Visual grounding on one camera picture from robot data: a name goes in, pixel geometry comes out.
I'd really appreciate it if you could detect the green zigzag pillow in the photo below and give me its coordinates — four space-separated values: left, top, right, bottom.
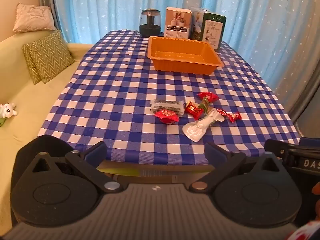
22 42 42 85
29 30 75 84

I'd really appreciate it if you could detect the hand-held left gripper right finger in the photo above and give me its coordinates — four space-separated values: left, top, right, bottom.
189 142 285 194

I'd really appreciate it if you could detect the orange plastic tray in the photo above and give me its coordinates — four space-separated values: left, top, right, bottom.
147 36 225 75

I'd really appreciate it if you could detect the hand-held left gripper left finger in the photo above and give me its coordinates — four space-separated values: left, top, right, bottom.
24 141 124 194

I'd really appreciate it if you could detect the light green sofa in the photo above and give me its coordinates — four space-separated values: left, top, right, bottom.
0 30 95 230

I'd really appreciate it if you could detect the white snack pouch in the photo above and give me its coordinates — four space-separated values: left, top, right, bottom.
182 107 227 142

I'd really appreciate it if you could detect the beige satin pillow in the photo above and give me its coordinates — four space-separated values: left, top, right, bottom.
12 3 55 32

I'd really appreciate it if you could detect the large red candy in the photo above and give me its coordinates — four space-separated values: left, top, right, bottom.
184 101 203 120

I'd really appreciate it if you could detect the green orange candy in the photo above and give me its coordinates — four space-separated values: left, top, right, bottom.
199 97 213 113

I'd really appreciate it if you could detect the red white patterned clothing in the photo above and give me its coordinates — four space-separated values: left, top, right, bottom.
287 220 320 240

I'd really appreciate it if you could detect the person's right hand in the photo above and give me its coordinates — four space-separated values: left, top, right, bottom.
311 181 320 220

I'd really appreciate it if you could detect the grey curtain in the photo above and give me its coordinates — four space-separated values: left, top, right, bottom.
274 25 320 133

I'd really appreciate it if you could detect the green carry box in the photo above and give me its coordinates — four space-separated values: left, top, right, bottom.
189 7 227 52

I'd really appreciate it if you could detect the white plush toy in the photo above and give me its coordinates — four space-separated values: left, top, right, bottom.
0 102 18 125

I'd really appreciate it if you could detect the red jelly cup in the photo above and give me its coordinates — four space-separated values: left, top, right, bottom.
154 109 180 125

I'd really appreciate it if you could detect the blue white checkered tablecloth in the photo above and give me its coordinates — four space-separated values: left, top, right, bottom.
37 30 302 167

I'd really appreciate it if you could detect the white product box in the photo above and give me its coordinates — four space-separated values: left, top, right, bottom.
165 7 192 40

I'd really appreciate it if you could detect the dark glass humidifier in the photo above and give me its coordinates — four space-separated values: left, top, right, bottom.
139 9 162 37

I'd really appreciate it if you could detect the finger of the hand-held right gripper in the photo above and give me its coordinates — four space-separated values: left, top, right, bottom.
264 138 295 157

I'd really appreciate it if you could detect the blue star curtain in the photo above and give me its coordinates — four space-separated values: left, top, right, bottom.
50 0 320 110

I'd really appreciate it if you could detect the black sesame bar packet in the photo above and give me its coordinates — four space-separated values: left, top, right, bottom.
149 99 185 117

